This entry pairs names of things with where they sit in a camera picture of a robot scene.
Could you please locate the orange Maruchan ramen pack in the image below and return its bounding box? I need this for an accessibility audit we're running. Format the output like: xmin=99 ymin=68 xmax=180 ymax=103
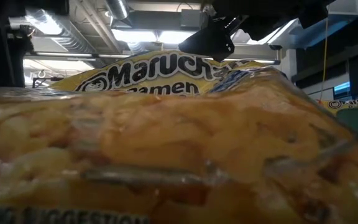
xmin=317 ymin=96 xmax=358 ymax=116

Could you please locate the silver ventilation duct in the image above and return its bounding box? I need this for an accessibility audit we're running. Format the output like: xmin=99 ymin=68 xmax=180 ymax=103
xmin=104 ymin=0 xmax=130 ymax=20

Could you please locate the yellow hanging cable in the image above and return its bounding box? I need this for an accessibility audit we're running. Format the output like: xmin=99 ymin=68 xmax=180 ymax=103
xmin=320 ymin=17 xmax=329 ymax=102

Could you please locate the blue Maruchan ramen pack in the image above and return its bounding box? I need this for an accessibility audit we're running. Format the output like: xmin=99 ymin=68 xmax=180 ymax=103
xmin=0 ymin=67 xmax=358 ymax=224

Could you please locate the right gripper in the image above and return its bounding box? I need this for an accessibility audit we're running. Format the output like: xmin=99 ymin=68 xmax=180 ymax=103
xmin=178 ymin=14 xmax=236 ymax=63

